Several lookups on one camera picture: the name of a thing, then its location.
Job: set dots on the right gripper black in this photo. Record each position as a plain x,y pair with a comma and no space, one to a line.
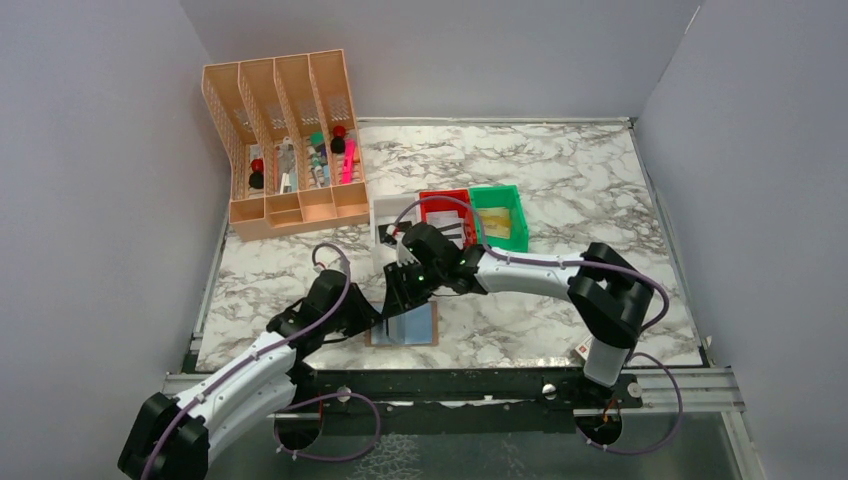
399,297

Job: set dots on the brown leather card holder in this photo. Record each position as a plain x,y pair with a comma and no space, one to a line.
416,328

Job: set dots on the red black stamp right slot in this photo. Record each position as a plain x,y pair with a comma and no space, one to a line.
338,140

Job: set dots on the pink highlighter marker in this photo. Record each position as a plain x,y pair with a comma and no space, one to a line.
349,161

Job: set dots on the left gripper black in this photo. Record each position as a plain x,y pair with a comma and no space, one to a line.
366,314

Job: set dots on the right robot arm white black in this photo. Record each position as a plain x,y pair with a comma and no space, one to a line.
611,297

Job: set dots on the white plastic bin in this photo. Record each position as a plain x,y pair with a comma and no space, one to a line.
384,210

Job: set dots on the green plastic bin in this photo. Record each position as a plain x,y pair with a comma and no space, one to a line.
504,196

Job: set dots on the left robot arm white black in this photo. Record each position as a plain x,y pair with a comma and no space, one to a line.
179,437

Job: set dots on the red black stamp slot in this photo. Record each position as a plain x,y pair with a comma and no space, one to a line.
256,177
338,140

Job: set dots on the black mounting rail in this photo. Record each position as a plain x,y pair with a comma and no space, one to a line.
454,401

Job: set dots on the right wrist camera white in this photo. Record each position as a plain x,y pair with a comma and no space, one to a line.
404,255

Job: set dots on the white card in red bin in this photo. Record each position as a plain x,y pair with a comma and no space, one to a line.
446,221

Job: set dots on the black card in white bin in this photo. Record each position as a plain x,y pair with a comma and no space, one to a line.
386,234

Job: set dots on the red plastic bin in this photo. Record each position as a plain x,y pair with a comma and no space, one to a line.
457,199

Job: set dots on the peach plastic desk organizer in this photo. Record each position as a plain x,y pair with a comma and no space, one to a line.
283,109

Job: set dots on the white label with red mark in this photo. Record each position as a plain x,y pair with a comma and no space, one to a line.
582,349

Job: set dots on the white card black stripe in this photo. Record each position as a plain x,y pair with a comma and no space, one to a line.
458,233

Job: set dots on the red black stamp left slot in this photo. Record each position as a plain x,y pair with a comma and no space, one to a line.
256,177

